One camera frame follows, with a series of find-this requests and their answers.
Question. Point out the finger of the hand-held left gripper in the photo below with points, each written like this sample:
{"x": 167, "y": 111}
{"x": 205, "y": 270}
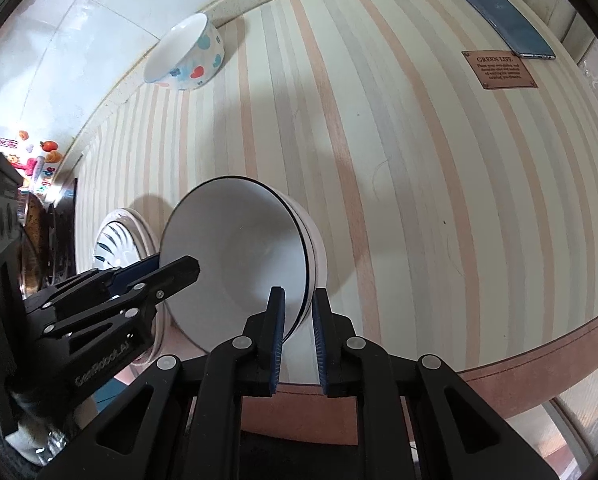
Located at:
{"x": 174, "y": 272}
{"x": 136, "y": 270}

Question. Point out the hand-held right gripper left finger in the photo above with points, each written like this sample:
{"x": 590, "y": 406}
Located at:
{"x": 277, "y": 340}

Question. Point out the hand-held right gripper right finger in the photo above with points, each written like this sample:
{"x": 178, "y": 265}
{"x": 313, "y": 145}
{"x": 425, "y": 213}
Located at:
{"x": 320, "y": 340}

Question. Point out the white plate with dark stripes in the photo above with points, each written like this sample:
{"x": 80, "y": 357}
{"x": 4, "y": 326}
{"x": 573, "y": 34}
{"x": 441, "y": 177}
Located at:
{"x": 116, "y": 246}

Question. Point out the white bowl with dark rim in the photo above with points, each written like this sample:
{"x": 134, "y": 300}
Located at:
{"x": 239, "y": 260}

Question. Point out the striped counter mat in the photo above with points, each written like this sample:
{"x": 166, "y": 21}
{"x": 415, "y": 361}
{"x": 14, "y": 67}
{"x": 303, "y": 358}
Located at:
{"x": 404, "y": 185}

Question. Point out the white bowl with coloured hearts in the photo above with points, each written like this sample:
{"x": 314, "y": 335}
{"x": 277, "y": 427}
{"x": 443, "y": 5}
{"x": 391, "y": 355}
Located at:
{"x": 194, "y": 67}

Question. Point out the blue smartphone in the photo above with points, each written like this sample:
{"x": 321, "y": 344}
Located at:
{"x": 504, "y": 17}

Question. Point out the colourful wall stickers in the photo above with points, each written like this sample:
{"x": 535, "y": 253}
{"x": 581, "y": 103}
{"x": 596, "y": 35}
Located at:
{"x": 49, "y": 146}

